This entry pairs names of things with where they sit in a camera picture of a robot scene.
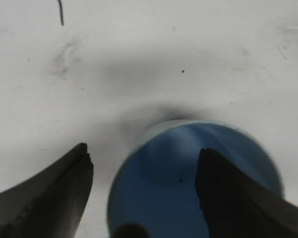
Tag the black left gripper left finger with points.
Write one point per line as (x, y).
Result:
(51, 203)

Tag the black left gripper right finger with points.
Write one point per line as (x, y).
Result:
(236, 206)

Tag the light blue plastic cup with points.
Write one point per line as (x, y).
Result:
(154, 187)

